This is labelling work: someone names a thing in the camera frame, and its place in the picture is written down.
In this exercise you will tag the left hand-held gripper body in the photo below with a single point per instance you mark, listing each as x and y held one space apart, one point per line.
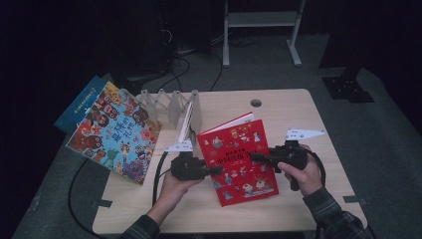
189 167

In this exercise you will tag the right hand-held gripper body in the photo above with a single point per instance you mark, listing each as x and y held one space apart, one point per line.
288 156

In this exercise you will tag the red picture book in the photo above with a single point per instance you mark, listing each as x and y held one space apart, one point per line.
239 146

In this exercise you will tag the white caterpillar picture book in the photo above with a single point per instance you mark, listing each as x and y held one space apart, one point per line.
185 126

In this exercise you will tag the translucent expandable book rack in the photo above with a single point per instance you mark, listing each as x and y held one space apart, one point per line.
174 109

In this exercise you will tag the colourful animal faces picture book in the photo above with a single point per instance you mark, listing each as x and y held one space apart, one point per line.
112 132

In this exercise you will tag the blue monster picture book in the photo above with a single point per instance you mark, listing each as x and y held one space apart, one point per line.
79 103

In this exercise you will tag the person's left hand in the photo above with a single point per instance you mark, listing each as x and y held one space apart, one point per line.
174 192

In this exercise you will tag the person's right hand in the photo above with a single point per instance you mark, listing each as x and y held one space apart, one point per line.
310 179

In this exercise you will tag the black stand base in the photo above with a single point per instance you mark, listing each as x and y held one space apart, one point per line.
346 89
129 84

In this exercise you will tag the white metal table frame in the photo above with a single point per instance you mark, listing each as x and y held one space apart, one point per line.
262 19

